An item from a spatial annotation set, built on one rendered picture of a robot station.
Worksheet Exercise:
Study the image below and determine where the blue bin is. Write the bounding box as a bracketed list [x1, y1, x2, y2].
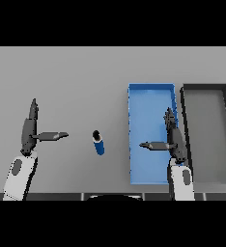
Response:
[127, 83, 185, 186]

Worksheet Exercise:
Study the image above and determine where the dark grey bin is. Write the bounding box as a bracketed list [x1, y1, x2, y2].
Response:
[180, 83, 226, 185]

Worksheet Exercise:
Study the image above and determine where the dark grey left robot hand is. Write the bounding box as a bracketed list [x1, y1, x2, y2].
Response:
[20, 97, 70, 157]

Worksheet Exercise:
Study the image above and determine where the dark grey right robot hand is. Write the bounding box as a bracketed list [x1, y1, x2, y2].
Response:
[138, 107, 187, 163]

